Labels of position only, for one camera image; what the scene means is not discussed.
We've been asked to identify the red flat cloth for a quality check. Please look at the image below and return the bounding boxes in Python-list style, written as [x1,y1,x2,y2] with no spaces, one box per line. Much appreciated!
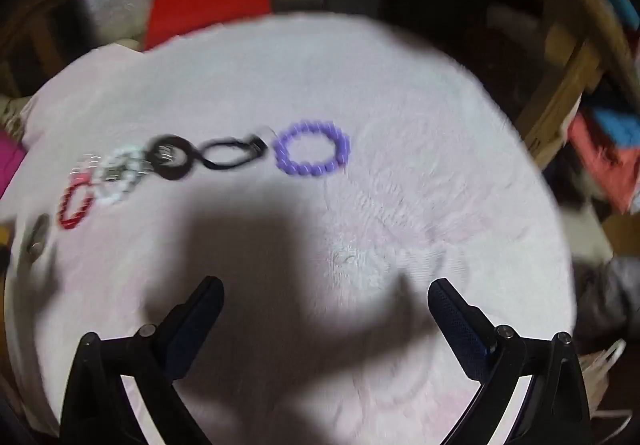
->
[567,112,640,214]

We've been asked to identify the red bead bracelet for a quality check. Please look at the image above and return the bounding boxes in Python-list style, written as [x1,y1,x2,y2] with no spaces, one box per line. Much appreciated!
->
[57,177,96,229]

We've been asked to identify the pink cushion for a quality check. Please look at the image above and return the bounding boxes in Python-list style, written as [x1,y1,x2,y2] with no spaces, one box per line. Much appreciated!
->
[0,130,26,198]

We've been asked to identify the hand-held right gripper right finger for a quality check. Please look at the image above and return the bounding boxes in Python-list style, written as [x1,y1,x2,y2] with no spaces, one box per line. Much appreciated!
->
[427,278,596,445]

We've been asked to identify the purple bead bracelet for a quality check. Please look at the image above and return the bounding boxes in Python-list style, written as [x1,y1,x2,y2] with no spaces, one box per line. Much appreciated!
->
[274,121,351,176]

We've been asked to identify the white bead bracelet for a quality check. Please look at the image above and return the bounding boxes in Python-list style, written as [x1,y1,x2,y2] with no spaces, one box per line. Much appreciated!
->
[95,148,151,203]

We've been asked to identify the clear bead bracelet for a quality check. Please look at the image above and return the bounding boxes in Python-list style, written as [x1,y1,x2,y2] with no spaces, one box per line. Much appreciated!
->
[70,152,108,186]

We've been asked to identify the wooden shelf frame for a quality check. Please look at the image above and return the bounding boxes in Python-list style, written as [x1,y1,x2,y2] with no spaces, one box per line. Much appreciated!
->
[520,0,640,166]

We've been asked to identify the blue flat cloth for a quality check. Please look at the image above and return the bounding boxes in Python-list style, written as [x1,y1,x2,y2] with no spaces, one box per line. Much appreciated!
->
[595,107,640,148]

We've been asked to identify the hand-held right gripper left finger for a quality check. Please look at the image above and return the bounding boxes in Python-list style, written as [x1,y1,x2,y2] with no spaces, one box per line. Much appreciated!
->
[59,275,225,445]

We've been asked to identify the grey cloth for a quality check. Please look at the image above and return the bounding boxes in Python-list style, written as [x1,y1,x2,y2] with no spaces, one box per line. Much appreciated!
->
[575,257,640,341]

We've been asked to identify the black scrunchie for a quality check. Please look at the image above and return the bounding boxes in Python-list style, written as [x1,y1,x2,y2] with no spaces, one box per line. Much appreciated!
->
[148,135,193,182]

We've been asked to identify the white plastic bag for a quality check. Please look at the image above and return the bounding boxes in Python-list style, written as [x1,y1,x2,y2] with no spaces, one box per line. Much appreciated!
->
[575,340,633,445]

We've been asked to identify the black hair tie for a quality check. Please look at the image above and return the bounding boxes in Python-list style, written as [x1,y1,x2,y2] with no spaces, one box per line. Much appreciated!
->
[199,125,278,174]

